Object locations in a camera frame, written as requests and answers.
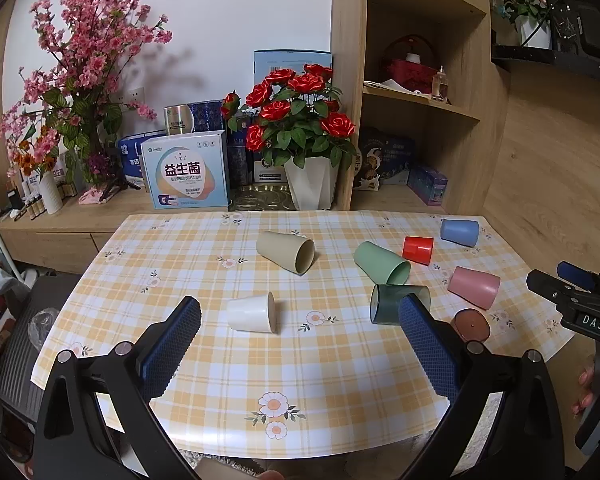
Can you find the wooden shelf unit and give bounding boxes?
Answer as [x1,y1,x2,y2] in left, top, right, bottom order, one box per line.
[330,0,512,217]

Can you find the small blue printed box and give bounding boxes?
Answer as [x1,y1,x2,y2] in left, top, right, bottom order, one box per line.
[407,163,450,206]

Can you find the light blue square box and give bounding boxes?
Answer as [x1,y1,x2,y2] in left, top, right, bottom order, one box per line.
[141,130,230,211]

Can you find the tall dark blue box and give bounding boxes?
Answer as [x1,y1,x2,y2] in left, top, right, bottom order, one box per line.
[227,130,254,191]

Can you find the black ribbed chair seat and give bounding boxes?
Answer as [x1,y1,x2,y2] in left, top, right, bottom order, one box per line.
[0,274,83,413]

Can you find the blue cup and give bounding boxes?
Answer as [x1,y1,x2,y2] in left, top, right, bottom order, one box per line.
[439,218,480,248]

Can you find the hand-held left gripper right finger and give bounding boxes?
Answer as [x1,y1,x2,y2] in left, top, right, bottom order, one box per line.
[399,294,567,480]

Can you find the light green cup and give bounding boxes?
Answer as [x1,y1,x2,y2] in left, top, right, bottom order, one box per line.
[353,241,412,286]

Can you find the white square flower pot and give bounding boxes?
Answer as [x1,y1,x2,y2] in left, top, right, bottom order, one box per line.
[514,14,552,49]

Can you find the small black tripod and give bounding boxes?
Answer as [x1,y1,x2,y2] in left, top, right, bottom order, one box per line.
[99,179,142,197]

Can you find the pink blossom artificial tree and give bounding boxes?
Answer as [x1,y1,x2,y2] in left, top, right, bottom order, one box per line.
[0,0,174,186]

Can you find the white cup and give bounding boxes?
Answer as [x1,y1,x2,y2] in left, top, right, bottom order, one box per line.
[227,291,277,334]

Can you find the blue and white tissue pack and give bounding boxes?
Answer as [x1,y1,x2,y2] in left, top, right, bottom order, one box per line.
[117,130,168,189]

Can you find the dark printed snack box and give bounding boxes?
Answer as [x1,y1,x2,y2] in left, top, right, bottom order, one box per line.
[354,127,416,192]

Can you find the dark blue patterned box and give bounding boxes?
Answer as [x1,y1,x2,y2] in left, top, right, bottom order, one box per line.
[187,100,227,134]

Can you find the red cup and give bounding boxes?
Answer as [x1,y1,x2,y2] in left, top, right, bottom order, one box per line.
[401,236,435,266]

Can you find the dark green cup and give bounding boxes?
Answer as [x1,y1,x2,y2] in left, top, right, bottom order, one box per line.
[370,283,432,327]

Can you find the black shelf board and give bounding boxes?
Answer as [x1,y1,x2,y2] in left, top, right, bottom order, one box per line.
[491,44,600,87]

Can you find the white faceted flower pot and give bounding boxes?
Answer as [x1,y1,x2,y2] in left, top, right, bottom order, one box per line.
[283,156,340,210]

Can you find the white ribbed vase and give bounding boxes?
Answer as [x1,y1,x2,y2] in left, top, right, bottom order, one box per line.
[40,171,64,216]

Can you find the red basket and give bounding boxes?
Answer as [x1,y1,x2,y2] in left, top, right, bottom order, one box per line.
[384,35,439,94]

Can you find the yellow checked floral tablecloth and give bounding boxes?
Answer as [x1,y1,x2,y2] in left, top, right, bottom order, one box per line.
[31,210,576,461]

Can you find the beige cup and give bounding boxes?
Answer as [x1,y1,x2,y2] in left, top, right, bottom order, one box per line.
[256,230,316,276]

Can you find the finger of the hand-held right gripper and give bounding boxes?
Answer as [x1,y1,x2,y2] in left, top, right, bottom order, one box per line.
[556,260,600,302]
[526,269,578,311]

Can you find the pink cloth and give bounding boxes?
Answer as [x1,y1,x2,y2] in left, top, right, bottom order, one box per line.
[78,186,117,206]

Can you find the row of small brown bottles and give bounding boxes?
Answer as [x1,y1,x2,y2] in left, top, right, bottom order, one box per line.
[5,180,78,222]

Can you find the pink cup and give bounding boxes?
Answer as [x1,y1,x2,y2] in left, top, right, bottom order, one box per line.
[447,266,501,310]

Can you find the person's right hand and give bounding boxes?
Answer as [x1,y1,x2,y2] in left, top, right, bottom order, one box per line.
[571,364,600,417]

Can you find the white wall socket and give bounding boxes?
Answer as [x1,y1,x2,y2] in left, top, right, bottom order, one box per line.
[113,87,146,106]

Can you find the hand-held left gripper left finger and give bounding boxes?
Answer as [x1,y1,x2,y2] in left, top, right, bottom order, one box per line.
[30,296,202,480]

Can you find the glass perfume bottle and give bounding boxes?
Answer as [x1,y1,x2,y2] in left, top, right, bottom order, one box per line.
[431,65,450,103]

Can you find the red rose plant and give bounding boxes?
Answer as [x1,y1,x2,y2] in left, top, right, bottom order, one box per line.
[220,63,359,172]

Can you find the brown cup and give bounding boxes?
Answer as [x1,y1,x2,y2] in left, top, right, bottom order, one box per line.
[454,309,491,342]

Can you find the large light blue flat box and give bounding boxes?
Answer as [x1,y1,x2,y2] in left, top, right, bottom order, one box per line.
[253,50,334,102]

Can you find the gold patterned tray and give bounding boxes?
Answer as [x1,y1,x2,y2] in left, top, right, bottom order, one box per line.
[228,184,297,212]

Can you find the clear plastic bag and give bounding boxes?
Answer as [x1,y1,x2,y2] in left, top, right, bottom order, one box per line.
[27,309,57,347]

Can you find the wooden low cabinet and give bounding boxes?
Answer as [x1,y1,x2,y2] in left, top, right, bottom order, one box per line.
[0,184,153,277]

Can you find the white pole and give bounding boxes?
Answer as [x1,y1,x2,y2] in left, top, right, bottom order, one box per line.
[0,194,22,282]

